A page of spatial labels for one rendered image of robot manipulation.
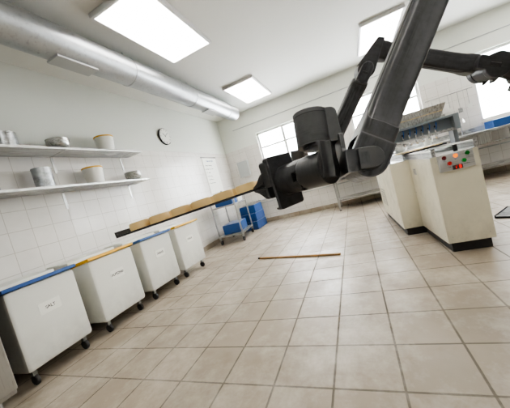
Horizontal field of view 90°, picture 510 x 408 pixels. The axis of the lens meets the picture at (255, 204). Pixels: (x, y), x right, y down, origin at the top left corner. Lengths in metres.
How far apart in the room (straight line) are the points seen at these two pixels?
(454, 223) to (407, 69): 2.29
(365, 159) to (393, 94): 0.12
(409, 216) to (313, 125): 2.97
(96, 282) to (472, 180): 3.42
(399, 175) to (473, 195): 0.81
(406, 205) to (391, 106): 2.87
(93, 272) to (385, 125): 2.79
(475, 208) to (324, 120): 2.39
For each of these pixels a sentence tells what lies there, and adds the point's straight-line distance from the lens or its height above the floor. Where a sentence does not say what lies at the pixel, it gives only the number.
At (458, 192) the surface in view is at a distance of 2.70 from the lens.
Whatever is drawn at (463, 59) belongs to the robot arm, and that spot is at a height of 1.21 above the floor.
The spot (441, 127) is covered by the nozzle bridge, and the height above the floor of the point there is 1.08.
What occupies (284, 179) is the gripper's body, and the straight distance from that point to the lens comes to 0.46.
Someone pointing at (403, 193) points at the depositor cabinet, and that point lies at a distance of 3.30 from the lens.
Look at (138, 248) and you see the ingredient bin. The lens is 3.36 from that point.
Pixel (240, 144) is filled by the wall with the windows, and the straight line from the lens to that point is 7.10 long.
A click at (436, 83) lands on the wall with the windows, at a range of 6.84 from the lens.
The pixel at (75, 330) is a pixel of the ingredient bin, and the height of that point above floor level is 0.22.
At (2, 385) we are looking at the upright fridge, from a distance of 2.43.
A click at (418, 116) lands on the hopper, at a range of 3.39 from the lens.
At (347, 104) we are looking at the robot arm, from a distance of 1.05.
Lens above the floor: 0.99
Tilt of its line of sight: 4 degrees down
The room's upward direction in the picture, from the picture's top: 15 degrees counter-clockwise
